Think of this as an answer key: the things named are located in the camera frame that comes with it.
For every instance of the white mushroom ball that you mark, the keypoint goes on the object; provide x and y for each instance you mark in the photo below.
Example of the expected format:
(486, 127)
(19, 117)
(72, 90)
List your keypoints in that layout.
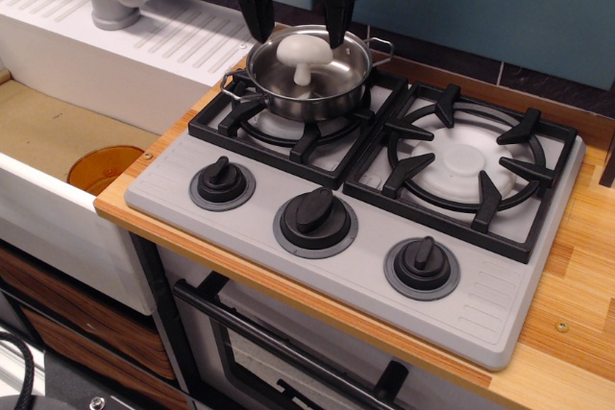
(302, 52)

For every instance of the stainless steel pot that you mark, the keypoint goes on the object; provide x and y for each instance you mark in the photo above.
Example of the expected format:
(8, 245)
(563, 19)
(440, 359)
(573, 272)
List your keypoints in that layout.
(335, 88)

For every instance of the black left stove knob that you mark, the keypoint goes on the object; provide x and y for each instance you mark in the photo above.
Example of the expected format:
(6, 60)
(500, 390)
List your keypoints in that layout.
(222, 186)

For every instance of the black stove knob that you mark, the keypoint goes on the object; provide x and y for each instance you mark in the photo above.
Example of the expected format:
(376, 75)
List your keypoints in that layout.
(315, 225)
(422, 269)
(222, 186)

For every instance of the black middle stove knob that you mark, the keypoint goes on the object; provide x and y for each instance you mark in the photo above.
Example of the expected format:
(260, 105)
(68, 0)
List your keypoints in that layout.
(315, 225)

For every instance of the grey toy stove top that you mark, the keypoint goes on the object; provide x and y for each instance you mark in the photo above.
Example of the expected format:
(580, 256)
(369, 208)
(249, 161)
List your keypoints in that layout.
(481, 320)

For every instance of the black right stove knob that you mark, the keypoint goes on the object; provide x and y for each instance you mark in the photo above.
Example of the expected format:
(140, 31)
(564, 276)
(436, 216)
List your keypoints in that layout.
(422, 269)

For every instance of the black left burner grate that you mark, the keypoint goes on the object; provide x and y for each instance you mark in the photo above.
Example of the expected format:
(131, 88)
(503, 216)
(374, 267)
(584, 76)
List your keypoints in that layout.
(322, 152)

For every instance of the black burner grate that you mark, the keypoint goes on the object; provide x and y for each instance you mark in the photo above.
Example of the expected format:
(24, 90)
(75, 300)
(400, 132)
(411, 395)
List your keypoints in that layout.
(490, 176)
(322, 152)

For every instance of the white toy sink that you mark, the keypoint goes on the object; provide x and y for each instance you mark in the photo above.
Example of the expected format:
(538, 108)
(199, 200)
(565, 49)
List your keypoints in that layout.
(69, 88)

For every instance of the black right burner grate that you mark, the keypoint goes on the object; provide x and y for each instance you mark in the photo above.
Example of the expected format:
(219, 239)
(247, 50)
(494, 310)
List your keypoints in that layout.
(490, 176)

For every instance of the orange plastic bowl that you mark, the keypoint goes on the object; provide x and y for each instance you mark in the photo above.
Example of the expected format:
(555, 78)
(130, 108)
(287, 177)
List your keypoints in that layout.
(95, 171)

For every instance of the upper wooden drawer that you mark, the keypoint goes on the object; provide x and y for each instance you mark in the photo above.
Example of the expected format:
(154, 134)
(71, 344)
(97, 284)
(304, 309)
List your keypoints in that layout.
(113, 323)

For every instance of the wooden drawer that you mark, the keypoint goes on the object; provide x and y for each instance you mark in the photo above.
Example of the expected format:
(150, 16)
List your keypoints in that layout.
(113, 323)
(129, 380)

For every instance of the lower wooden drawer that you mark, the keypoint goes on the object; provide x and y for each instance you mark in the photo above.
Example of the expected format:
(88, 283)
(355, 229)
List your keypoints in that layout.
(129, 380)

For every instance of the brass screw in counter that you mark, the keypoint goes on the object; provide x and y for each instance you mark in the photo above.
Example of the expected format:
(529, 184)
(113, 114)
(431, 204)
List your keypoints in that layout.
(562, 327)

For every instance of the oven door with handle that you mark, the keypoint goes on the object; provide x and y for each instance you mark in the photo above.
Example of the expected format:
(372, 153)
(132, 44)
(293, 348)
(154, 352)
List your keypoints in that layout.
(269, 356)

